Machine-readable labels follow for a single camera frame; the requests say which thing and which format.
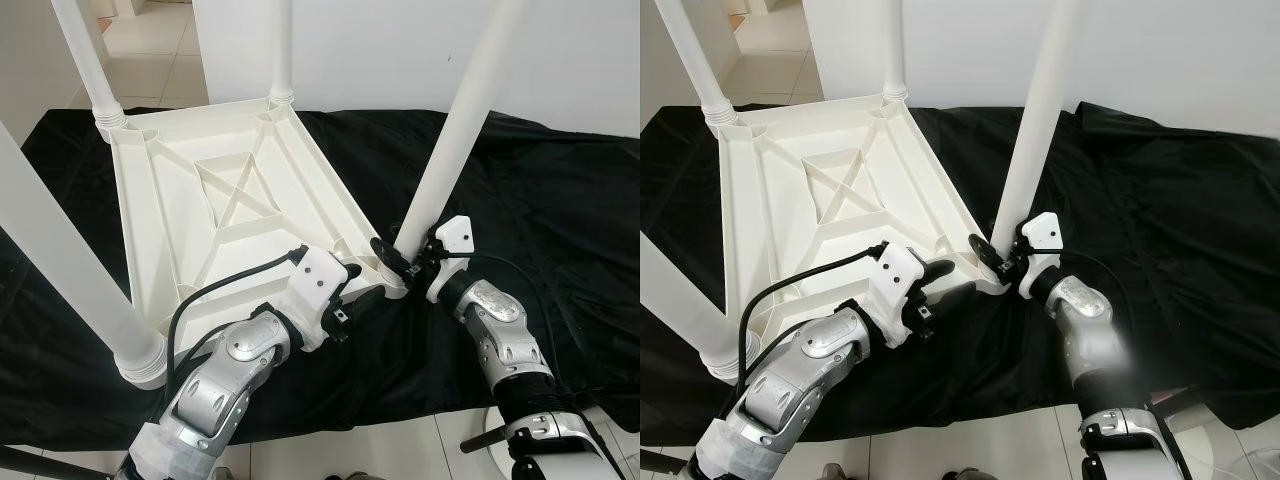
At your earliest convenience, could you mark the white plastic table leg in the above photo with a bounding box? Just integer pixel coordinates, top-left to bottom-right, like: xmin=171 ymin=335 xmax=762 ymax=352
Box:
xmin=640 ymin=233 xmax=747 ymax=382
xmin=49 ymin=0 xmax=130 ymax=142
xmin=654 ymin=0 xmax=740 ymax=137
xmin=267 ymin=0 xmax=298 ymax=107
xmin=0 ymin=118 xmax=170 ymax=392
xmin=989 ymin=0 xmax=1087 ymax=243
xmin=879 ymin=0 xmax=910 ymax=104
xmin=385 ymin=0 xmax=527 ymax=300

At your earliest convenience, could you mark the white plastic table top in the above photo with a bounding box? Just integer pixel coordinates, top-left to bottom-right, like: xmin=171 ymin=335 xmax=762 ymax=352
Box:
xmin=104 ymin=97 xmax=410 ymax=347
xmin=714 ymin=94 xmax=1007 ymax=332

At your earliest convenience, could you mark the black cloth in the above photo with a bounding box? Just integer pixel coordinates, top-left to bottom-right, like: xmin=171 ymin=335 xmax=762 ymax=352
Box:
xmin=0 ymin=104 xmax=641 ymax=448
xmin=640 ymin=100 xmax=1280 ymax=446

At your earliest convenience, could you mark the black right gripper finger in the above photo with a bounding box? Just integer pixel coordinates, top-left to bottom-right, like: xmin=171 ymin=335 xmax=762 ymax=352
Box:
xmin=969 ymin=232 xmax=1007 ymax=283
xmin=369 ymin=236 xmax=414 ymax=288

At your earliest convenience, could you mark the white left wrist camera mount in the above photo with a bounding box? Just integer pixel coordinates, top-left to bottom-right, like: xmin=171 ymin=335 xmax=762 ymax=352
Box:
xmin=284 ymin=246 xmax=352 ymax=352
xmin=864 ymin=242 xmax=927 ymax=347

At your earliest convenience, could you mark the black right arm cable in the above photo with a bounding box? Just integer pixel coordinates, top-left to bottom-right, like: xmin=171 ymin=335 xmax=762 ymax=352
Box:
xmin=438 ymin=249 xmax=549 ymax=336
xmin=1033 ymin=247 xmax=1133 ymax=303

